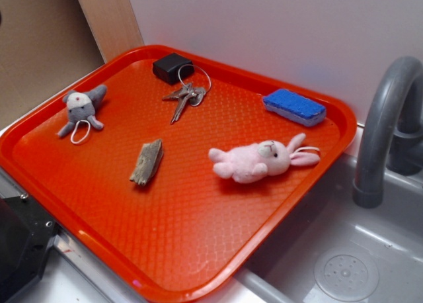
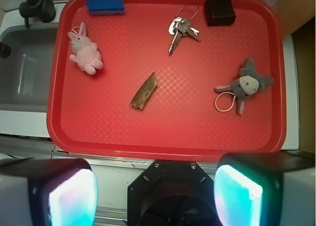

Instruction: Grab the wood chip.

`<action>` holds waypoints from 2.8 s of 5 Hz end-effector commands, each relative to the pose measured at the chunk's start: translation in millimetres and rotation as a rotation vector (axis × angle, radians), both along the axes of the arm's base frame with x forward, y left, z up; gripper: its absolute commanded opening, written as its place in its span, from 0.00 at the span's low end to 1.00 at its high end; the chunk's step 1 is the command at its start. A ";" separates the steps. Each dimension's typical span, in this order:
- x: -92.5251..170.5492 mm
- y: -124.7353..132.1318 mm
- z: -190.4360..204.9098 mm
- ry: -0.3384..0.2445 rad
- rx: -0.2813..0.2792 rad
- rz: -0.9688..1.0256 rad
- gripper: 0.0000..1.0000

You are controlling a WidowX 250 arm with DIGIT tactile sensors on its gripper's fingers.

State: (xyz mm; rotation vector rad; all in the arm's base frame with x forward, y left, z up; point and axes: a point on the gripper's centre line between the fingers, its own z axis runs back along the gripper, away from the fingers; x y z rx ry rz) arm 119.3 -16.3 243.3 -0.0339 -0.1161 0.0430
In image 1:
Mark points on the brown wood chip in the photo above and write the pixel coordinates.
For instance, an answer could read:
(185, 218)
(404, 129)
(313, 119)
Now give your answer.
(147, 162)

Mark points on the pink plush bunny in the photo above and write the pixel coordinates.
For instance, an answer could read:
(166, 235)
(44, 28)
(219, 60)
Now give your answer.
(249, 164)

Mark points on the orange plastic tray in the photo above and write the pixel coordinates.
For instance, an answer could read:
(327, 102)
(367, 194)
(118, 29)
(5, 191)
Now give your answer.
(187, 231)

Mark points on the blue sponge block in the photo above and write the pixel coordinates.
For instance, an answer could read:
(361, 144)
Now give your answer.
(295, 107)

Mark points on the black rectangular box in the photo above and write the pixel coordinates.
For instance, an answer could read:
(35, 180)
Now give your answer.
(172, 67)

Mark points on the grey plush elephant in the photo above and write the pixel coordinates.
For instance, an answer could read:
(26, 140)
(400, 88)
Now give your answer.
(81, 107)

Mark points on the grey plastic sink basin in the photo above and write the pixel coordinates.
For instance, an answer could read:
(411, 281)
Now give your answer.
(328, 249)

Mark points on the light wooden board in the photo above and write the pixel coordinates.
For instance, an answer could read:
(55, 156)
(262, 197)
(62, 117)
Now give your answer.
(113, 25)

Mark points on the grey toy faucet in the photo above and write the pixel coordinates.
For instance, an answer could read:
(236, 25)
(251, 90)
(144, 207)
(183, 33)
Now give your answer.
(392, 136)

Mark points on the silver keys on ring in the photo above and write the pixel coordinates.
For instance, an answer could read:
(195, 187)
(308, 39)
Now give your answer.
(187, 94)

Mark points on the black metal mount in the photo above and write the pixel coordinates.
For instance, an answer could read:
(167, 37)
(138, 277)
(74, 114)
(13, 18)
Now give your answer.
(27, 235)

